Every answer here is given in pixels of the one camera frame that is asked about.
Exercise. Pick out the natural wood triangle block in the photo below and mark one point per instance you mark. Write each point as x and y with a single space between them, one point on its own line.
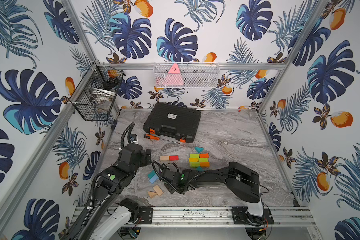
152 194

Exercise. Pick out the red block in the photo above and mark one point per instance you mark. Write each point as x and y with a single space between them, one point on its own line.
173 158

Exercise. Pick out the black plastic tool case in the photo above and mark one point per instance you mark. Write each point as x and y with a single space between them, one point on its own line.
174 122

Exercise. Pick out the light blue block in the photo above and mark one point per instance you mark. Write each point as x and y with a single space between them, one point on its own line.
153 179

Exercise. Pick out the yellow block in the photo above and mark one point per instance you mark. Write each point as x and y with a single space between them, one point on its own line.
193 160

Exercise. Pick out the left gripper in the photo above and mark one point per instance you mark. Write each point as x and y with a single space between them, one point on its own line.
147 156

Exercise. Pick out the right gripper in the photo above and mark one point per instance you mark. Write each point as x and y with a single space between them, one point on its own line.
168 189

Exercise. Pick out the black wire basket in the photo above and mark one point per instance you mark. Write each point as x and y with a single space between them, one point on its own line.
98 92

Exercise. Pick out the teal rectangular block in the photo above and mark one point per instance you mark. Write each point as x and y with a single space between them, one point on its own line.
151 174

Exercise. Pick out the pink triangle card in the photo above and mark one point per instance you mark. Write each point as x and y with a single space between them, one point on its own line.
173 77

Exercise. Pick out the orange handled screwdriver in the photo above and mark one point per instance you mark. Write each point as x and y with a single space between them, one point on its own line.
155 138

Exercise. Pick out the white mesh wall basket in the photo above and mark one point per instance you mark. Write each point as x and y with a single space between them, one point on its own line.
195 75

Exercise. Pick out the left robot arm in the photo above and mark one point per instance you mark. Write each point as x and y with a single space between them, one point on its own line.
105 188

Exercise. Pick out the natural wood rectangular block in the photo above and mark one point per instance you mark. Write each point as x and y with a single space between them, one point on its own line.
164 158

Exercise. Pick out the small teal block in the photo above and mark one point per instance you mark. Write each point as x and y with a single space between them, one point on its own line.
199 169

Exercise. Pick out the teal triangle block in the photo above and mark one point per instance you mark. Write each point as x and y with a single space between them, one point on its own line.
199 149

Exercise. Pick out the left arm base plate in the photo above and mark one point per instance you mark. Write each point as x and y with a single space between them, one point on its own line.
139 215

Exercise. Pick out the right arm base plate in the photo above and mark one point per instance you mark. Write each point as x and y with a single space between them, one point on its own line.
242 216

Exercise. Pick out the orange rectangular block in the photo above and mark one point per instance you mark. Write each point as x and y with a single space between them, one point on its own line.
204 164

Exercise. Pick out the light green narrow block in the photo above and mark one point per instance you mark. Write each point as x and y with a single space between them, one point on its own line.
203 160

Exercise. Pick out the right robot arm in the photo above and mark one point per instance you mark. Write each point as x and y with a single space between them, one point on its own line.
240 180

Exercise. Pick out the aluminium front rail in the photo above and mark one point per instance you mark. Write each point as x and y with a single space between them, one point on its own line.
222 217

